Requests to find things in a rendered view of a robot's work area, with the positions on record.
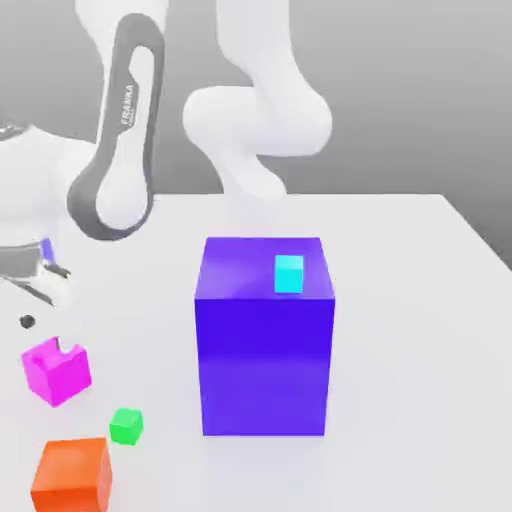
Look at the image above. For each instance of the small green cube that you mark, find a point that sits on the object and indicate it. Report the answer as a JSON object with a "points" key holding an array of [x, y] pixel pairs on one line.
{"points": [[126, 427]]}

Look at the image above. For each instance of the large purple box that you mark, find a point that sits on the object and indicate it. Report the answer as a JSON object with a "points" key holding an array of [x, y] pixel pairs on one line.
{"points": [[262, 360]]}

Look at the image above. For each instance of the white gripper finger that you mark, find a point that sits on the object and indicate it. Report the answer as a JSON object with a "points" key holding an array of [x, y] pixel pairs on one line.
{"points": [[66, 344]]}

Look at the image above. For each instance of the small cyan cube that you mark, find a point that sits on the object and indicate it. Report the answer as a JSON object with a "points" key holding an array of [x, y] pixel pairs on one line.
{"points": [[288, 276]]}

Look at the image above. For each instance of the large orange box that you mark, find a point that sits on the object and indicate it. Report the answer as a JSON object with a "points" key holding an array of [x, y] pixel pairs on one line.
{"points": [[72, 476]]}

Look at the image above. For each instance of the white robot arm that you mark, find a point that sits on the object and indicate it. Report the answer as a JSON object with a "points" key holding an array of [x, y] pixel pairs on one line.
{"points": [[260, 120]]}

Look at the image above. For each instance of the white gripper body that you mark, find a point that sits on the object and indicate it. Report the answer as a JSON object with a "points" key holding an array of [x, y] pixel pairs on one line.
{"points": [[44, 320]]}

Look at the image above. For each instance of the small magenta cube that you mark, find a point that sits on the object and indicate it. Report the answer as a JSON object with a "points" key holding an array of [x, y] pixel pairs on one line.
{"points": [[56, 378]]}

